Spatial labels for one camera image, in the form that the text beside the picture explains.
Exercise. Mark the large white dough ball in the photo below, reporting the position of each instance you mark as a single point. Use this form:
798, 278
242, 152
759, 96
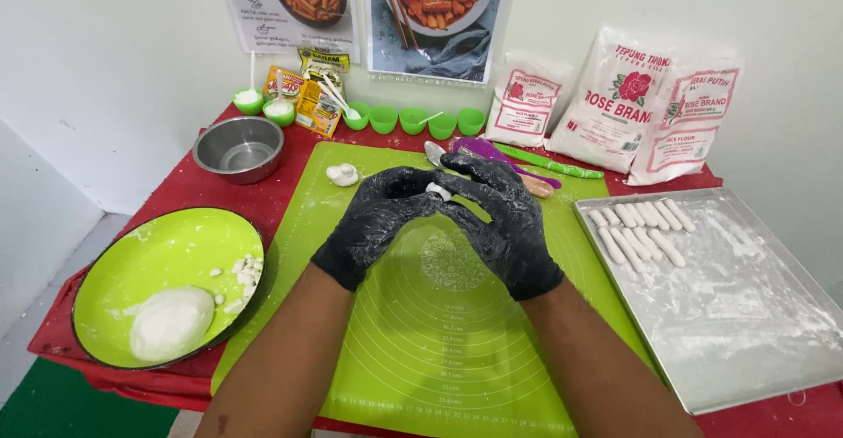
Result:
171, 323

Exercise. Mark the small white dough piece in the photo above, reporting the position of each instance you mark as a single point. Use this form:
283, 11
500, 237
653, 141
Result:
438, 191

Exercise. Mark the pile of dough scraps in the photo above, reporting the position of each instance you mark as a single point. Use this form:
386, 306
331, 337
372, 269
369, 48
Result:
247, 274

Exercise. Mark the stainless steel bowl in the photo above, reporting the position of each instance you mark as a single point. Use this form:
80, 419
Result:
238, 151

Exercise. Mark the large white flour bag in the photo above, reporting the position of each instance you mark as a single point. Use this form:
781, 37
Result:
609, 105

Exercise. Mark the person's left hand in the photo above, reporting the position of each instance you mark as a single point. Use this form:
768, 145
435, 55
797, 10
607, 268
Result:
369, 227

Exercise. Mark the white dough lump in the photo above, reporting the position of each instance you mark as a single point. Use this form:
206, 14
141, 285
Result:
342, 174

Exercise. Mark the floured metal baking tray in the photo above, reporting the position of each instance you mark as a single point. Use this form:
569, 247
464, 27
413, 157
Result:
737, 313

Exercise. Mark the row of white dough sticks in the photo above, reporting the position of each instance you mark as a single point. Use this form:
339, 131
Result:
635, 234

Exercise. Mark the lime green plate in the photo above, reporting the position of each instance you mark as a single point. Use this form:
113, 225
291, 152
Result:
164, 257

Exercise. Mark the green cup with white powder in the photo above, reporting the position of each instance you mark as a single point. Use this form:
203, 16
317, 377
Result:
279, 114
247, 100

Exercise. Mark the small white flour bag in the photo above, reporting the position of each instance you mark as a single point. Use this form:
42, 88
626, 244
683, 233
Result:
525, 105

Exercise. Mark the person's right hand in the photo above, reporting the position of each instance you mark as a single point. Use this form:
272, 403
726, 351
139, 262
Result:
507, 234

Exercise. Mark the white recipe poster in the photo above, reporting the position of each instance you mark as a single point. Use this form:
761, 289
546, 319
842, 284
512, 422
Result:
290, 9

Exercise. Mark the leaning white flour bag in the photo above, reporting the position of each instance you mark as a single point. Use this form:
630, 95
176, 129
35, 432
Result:
685, 128

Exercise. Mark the metal spoon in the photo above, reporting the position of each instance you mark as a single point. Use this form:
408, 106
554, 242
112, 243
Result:
434, 153

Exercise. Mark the food photo poster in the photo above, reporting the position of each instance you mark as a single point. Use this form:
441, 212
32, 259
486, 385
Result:
438, 23

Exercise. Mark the green silicone baking mat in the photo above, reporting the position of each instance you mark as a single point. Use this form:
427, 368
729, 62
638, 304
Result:
428, 346

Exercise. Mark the yellow seasoning packet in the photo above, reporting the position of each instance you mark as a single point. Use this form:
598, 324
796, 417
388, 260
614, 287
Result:
316, 114

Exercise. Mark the white plastic spoon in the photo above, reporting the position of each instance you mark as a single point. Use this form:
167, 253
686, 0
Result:
279, 89
251, 72
331, 98
431, 118
336, 92

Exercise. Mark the red tablecloth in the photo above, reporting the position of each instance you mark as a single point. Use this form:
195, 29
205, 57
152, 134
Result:
178, 191

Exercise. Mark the purple spatula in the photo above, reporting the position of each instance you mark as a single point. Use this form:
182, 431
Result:
481, 148

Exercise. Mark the orange seasoning packet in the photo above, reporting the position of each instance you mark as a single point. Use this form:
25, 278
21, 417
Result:
284, 83

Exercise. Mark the clear salt packet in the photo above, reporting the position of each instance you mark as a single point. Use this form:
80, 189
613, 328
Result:
323, 62

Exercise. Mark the green plastic knife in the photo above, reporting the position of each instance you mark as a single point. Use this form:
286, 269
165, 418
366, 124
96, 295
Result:
550, 162

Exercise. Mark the small green cup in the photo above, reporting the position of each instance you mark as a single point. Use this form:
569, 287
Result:
413, 123
442, 128
357, 119
383, 121
471, 124

